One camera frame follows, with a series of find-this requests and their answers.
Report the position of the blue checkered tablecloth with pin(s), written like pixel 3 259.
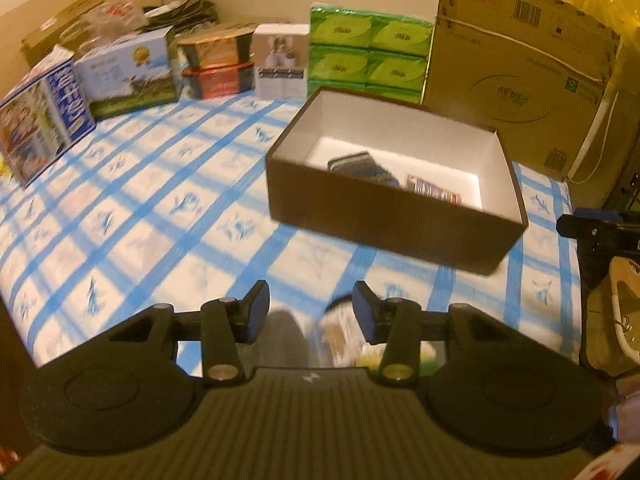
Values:
pixel 150 210

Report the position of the white green pasture box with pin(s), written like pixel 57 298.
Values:
pixel 127 72

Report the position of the beige shoe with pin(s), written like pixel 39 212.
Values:
pixel 617 310

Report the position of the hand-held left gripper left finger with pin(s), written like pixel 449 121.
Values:
pixel 257 311

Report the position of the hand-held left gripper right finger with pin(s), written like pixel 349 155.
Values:
pixel 363 316

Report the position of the yellow plastic bag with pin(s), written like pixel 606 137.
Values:
pixel 607 5

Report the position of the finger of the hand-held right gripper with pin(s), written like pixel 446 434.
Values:
pixel 582 227

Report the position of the brown food tin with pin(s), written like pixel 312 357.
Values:
pixel 212 50

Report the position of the dark folded bags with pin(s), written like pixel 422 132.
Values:
pixel 182 12

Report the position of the clear plastic bag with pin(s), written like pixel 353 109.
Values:
pixel 115 20

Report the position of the red striped cloth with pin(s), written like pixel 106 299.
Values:
pixel 432 190

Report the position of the red checkered cloth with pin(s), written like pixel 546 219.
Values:
pixel 6 456

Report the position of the brown cardboard box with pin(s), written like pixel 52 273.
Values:
pixel 380 215
pixel 55 27

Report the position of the green tissue multipack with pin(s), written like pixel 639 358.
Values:
pixel 367 55

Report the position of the large flat cardboard box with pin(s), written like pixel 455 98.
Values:
pixel 520 75

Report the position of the dark folded cloth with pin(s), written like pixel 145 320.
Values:
pixel 362 167

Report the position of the white box with dog picture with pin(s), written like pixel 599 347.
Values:
pixel 280 62

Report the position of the blue milk carton box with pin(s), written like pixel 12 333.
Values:
pixel 40 115

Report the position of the red white packet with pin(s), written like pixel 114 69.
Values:
pixel 607 465

